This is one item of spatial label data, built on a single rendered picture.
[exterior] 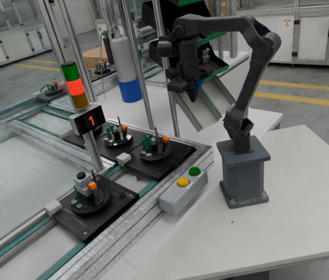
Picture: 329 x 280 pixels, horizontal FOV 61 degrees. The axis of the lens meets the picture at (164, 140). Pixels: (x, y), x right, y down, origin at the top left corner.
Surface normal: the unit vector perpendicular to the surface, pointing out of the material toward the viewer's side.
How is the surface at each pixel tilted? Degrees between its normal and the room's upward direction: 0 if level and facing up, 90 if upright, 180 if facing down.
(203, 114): 45
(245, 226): 0
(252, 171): 90
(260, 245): 0
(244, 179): 90
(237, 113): 62
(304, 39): 90
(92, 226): 0
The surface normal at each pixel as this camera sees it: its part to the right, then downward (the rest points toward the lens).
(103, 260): 0.75, 0.22
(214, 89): 0.33, -0.39
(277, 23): -0.63, 0.47
